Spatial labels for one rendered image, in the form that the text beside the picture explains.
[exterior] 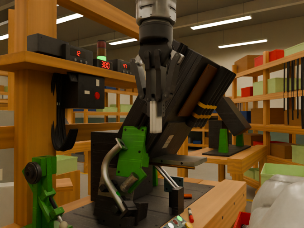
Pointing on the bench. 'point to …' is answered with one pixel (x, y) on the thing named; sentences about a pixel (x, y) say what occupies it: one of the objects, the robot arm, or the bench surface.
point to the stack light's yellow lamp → (102, 52)
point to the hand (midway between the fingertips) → (155, 116)
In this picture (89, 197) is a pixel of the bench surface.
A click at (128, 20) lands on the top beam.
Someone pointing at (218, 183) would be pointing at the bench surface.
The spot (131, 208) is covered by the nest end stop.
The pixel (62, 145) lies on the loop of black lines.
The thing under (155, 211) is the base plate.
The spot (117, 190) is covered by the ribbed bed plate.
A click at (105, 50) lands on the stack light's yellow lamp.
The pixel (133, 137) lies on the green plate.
